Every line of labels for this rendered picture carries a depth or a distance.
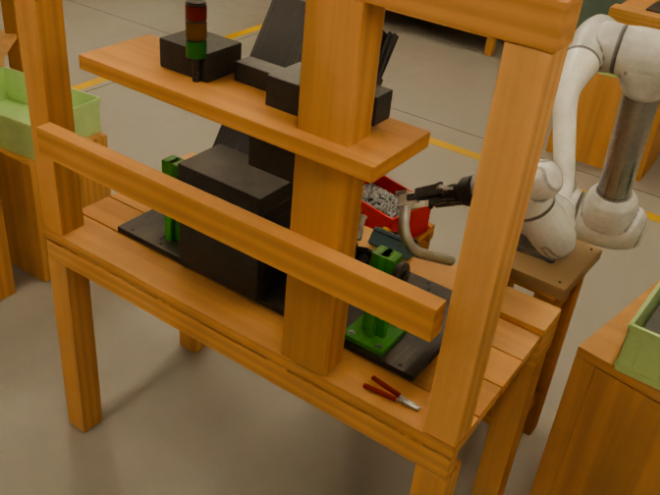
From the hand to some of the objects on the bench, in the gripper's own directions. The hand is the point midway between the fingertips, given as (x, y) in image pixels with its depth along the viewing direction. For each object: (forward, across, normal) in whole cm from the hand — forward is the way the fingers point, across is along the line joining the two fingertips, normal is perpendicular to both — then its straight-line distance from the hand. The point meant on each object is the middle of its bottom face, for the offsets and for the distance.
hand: (412, 200), depth 209 cm
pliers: (+4, -2, +51) cm, 51 cm away
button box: (+37, -37, +3) cm, 53 cm away
